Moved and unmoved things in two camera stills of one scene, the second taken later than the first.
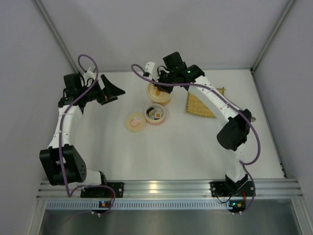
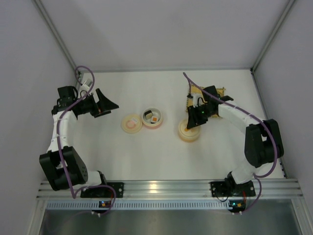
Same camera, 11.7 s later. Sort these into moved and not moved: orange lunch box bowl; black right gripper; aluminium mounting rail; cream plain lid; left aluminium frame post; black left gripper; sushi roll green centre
Moved: orange lunch box bowl; sushi roll green centre; black right gripper; black left gripper; cream plain lid
Not moved: aluminium mounting rail; left aluminium frame post
